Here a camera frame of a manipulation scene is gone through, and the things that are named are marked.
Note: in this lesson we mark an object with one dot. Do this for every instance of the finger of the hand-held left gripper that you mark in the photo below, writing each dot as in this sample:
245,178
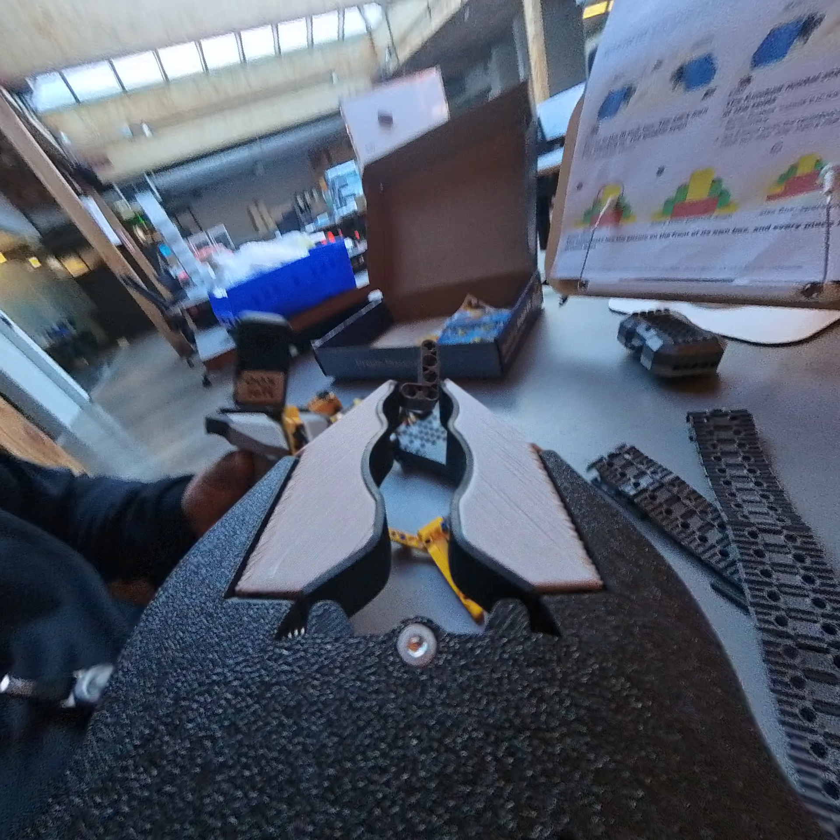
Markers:
259,432

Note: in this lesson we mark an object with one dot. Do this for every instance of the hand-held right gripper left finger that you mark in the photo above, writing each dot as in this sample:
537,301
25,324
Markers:
315,518

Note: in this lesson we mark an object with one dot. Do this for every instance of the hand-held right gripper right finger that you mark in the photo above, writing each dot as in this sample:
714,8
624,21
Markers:
518,518

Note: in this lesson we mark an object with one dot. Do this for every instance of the black toy battery box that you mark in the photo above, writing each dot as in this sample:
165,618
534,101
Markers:
420,439

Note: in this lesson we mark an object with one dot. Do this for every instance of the black toy track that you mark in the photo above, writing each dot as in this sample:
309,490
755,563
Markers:
774,577
669,512

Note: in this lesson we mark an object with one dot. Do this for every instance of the black angled toy beam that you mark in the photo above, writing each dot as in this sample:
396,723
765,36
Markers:
420,390

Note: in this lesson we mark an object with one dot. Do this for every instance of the person's left forearm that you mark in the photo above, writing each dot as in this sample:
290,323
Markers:
98,518

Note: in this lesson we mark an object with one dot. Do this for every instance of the grey desk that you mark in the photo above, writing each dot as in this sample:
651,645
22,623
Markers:
623,407

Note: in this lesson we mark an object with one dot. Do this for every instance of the person's left hand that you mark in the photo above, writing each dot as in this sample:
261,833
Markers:
223,485

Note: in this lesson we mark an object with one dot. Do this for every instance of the blue plastic crate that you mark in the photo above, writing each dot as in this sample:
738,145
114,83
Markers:
289,285

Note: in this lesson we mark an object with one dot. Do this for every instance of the yellow toy panel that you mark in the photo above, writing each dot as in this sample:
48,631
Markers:
436,544

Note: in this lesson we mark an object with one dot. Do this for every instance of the printed booklets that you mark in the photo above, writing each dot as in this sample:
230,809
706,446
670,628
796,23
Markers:
476,321

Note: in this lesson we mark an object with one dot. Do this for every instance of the blue cardboard box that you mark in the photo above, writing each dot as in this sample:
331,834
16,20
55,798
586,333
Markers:
446,229

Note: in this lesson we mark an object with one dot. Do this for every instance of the grey toy motor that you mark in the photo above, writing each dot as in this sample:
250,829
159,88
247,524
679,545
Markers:
669,344

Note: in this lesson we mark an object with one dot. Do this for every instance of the person's dark clothing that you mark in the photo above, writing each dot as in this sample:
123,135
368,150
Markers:
46,623

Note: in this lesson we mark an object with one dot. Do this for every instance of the glass skylight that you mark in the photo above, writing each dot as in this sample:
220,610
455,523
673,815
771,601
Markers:
197,56

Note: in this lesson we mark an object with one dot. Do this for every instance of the instruction sheet stand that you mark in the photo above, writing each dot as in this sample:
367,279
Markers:
709,131

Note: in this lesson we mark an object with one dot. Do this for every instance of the wooden post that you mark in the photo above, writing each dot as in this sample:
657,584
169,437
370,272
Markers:
85,216

